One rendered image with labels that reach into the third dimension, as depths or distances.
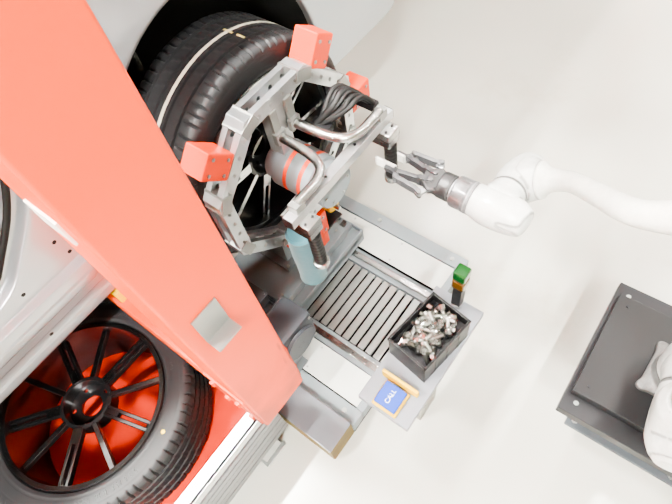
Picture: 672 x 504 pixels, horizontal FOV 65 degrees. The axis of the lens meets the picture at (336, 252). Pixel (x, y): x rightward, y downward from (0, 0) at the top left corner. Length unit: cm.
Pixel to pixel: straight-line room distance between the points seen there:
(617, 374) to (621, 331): 15
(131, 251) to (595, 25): 298
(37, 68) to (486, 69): 265
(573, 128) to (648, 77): 51
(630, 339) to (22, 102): 173
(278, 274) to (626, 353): 121
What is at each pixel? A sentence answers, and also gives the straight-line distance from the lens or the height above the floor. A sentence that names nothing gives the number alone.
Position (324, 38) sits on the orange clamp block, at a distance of 142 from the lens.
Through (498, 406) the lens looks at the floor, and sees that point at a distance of 208.
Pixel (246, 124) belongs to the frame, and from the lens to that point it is 129.
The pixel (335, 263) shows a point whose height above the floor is 16.
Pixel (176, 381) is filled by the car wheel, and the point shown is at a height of 50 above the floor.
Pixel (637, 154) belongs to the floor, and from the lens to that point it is 280.
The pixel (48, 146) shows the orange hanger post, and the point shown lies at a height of 162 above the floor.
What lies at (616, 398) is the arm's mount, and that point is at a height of 33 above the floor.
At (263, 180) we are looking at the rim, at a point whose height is 77.
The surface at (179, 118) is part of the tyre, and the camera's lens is 134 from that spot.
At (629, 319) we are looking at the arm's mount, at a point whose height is 32.
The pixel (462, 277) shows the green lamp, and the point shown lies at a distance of 151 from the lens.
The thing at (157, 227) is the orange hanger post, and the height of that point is 141.
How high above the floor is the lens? 199
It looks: 59 degrees down
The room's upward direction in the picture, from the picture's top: 13 degrees counter-clockwise
